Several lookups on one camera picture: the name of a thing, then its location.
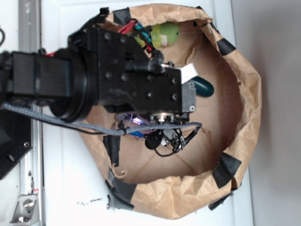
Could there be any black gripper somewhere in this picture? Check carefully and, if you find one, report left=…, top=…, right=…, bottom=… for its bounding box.
left=68, top=25, right=197, bottom=125

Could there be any silver key bunch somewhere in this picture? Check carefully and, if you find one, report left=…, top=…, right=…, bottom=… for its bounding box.
left=112, top=113, right=151, bottom=129

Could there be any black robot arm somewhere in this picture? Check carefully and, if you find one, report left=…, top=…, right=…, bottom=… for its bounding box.
left=0, top=26, right=196, bottom=122

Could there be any green plush toy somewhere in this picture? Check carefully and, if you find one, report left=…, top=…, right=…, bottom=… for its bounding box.
left=131, top=22, right=180, bottom=51

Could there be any dark green oval case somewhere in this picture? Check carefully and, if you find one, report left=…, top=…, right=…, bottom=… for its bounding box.
left=190, top=76, right=214, bottom=97

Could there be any brown paper bag bin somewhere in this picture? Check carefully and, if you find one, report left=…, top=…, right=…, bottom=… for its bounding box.
left=81, top=4, right=262, bottom=219

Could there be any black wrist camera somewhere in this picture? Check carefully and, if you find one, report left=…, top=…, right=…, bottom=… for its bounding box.
left=145, top=129, right=186, bottom=157

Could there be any aluminium extrusion rail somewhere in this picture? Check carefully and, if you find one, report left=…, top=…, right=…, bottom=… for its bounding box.
left=18, top=0, right=45, bottom=226

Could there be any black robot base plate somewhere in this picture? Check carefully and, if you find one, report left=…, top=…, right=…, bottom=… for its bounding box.
left=0, top=110, right=32, bottom=180

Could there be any grey braided cable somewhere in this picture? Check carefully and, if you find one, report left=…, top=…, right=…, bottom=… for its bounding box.
left=0, top=103, right=203, bottom=142

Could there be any silver corner bracket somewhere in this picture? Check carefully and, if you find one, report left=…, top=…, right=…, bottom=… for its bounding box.
left=9, top=194, right=40, bottom=226

